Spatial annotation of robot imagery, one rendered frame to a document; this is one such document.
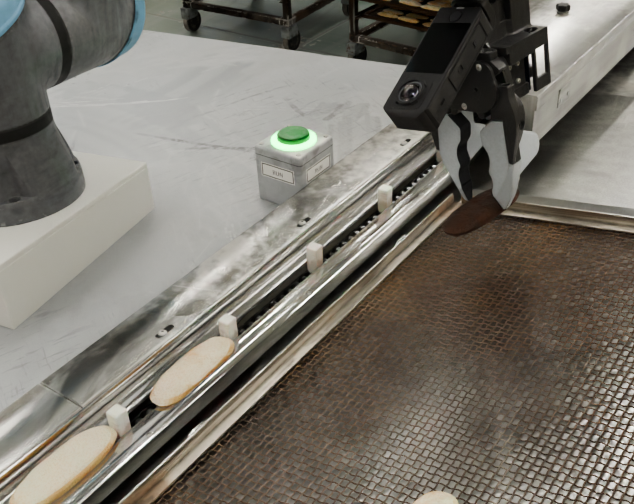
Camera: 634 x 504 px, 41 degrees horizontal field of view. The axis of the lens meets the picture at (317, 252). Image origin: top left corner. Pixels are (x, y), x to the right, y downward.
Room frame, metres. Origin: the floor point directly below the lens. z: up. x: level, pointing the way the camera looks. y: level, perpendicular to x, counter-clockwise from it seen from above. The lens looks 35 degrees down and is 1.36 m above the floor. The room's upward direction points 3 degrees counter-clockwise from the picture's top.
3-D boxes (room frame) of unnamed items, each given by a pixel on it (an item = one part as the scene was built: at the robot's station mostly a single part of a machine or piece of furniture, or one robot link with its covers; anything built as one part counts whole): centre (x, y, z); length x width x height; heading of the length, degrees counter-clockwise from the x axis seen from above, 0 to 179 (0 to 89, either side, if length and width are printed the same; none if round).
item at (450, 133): (0.71, -0.15, 0.98); 0.06 x 0.03 x 0.09; 133
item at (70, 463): (0.45, 0.21, 0.86); 0.10 x 0.04 x 0.01; 143
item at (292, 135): (0.91, 0.02, 0.90); 0.04 x 0.04 x 0.02
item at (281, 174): (0.91, 0.02, 0.84); 0.08 x 0.08 x 0.11; 53
